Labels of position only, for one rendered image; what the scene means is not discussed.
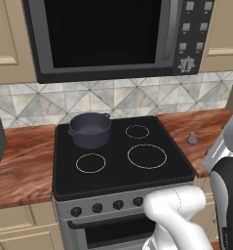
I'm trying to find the black oven door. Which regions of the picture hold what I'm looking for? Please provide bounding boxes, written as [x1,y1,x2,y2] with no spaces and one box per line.
[66,213,159,250]

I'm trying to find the beige drawer front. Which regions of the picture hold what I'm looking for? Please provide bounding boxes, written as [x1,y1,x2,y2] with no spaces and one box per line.
[0,200,59,236]

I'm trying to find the beige wall cupboard door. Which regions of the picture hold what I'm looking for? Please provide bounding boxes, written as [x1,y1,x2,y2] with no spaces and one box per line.
[198,0,233,73]
[0,0,38,85]

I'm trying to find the black microwave door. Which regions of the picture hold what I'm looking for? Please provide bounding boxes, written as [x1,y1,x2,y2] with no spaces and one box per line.
[22,0,181,76]

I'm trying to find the black and grey microwave oven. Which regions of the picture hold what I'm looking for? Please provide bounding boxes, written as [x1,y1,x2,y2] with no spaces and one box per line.
[21,0,216,85]

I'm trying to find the grey microwave door handle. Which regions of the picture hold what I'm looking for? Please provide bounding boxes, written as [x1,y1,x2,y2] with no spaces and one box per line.
[161,0,181,62]

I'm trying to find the dark blue pot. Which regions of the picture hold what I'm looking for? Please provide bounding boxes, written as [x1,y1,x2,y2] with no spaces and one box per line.
[67,111,112,150]

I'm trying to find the black and silver stove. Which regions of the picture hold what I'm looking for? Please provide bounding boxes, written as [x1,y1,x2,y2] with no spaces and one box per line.
[52,114,197,250]

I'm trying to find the beige base cupboard door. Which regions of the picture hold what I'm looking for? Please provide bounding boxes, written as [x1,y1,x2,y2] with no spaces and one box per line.
[0,224,65,250]
[193,177,220,243]

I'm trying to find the black stove knob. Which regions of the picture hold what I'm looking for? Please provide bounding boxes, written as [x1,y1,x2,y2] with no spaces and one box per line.
[70,206,83,219]
[92,202,104,214]
[132,196,144,208]
[112,199,125,211]

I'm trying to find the small purple eggplant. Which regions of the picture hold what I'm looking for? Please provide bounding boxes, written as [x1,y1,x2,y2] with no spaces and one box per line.
[186,131,198,146]

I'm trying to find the black oven door handle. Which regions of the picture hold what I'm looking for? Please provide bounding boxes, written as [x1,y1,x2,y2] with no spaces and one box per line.
[66,213,147,230]

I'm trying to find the silver microwave dial knob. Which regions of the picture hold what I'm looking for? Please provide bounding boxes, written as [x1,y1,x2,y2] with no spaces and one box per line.
[179,57,196,73]

